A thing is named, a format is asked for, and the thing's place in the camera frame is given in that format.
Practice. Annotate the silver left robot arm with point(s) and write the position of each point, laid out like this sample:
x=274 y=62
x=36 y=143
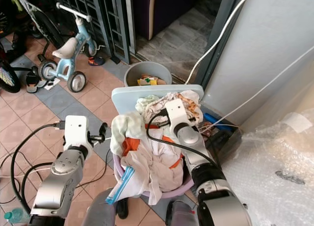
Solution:
x=66 y=174

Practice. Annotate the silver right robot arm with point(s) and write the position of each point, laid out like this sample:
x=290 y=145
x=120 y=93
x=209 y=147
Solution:
x=196 y=148

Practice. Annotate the pale green towel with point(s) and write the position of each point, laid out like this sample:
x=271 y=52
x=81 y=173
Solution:
x=121 y=128

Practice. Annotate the orange cloth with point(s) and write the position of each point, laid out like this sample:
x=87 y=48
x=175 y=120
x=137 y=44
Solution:
x=130 y=145

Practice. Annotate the blue striped cloth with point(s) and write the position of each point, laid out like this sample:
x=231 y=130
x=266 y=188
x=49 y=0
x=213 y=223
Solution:
x=121 y=183

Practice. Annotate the cream patterned cloth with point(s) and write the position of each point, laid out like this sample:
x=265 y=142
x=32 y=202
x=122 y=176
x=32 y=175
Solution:
x=152 y=103

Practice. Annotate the white garment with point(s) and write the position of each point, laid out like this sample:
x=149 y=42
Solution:
x=152 y=172

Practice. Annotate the dark orange shoe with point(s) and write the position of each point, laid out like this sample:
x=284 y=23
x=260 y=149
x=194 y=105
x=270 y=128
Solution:
x=97 y=61

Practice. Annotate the yellow green carton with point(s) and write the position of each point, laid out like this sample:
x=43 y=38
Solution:
x=148 y=80

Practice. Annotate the grey left robot leg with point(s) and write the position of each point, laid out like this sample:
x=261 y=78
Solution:
x=98 y=209

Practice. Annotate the grey robot leg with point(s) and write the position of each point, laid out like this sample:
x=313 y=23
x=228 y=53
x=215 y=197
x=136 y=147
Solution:
x=180 y=215
x=98 y=209

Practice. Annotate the grey plastic bucket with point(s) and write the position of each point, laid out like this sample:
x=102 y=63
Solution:
x=147 y=68

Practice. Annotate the black sandal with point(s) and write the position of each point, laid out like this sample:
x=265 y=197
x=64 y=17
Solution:
x=32 y=82

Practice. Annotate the light blue child tricycle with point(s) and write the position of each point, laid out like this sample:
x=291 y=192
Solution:
x=71 y=50

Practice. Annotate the black bicycle wheel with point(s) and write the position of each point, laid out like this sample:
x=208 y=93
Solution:
x=7 y=81

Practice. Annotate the blue plastic item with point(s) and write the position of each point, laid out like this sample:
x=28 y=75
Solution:
x=212 y=120

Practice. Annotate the dark metal grille gate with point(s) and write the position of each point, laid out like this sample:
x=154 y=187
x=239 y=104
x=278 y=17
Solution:
x=113 y=19

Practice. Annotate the grey right robot leg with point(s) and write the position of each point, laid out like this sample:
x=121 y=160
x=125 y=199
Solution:
x=180 y=215

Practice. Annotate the clear plastic water bottle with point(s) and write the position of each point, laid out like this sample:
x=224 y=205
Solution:
x=17 y=217

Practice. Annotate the purple sofa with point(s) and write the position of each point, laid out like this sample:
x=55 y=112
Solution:
x=152 y=10

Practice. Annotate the clear bubble wrap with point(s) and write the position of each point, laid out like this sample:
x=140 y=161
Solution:
x=274 y=177

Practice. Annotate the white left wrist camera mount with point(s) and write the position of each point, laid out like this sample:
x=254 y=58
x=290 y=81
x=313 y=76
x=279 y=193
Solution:
x=77 y=131

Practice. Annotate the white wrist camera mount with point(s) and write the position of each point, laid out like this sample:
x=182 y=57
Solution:
x=176 y=113
x=77 y=131

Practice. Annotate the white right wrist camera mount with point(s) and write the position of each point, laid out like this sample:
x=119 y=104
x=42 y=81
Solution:
x=176 y=113

